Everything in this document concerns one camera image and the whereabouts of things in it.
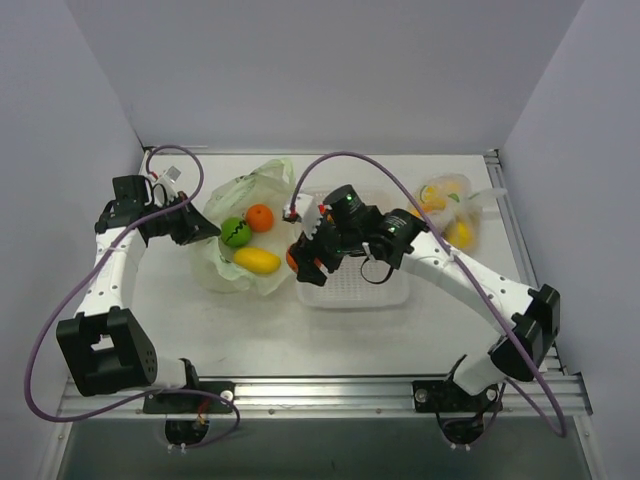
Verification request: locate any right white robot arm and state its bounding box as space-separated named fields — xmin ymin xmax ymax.
xmin=283 ymin=184 xmax=560 ymax=409

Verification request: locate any orange fake orange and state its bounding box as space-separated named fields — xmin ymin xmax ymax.
xmin=286 ymin=247 xmax=298 ymax=273
xmin=245 ymin=204 xmax=275 ymax=233

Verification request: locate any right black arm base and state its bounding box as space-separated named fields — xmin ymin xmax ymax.
xmin=411 ymin=380 xmax=502 ymax=414

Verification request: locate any aluminium rail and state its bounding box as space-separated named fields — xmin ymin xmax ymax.
xmin=59 ymin=374 xmax=593 ymax=419
xmin=478 ymin=149 xmax=567 ymax=375

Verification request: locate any yellow fake mango front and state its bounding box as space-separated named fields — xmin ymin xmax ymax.
xmin=233 ymin=247 xmax=281 ymax=275

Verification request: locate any green fake fruit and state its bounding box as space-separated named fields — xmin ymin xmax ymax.
xmin=220 ymin=217 xmax=252 ymax=248

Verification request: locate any aluminium right rail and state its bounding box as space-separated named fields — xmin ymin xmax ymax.
xmin=478 ymin=149 xmax=567 ymax=375

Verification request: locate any aluminium front rail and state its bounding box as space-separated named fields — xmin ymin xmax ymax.
xmin=59 ymin=374 xmax=593 ymax=419

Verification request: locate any tied clear bag of fruits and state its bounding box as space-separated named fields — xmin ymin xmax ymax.
xmin=413 ymin=173 xmax=507 ymax=254

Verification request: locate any green avocado print plastic bag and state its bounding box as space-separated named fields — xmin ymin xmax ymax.
xmin=188 ymin=158 xmax=299 ymax=296

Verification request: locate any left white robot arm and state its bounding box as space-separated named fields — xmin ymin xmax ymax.
xmin=56 ymin=167 xmax=220 ymax=411

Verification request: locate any white plastic basket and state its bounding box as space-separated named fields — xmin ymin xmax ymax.
xmin=295 ymin=185 xmax=411 ymax=309

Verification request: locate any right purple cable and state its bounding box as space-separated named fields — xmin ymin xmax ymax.
xmin=289 ymin=151 xmax=569 ymax=439

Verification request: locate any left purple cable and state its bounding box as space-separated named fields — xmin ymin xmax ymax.
xmin=23 ymin=144 xmax=242 ymax=447

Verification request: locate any purple cable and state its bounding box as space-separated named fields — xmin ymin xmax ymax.
xmin=23 ymin=144 xmax=242 ymax=447
xmin=289 ymin=151 xmax=569 ymax=439

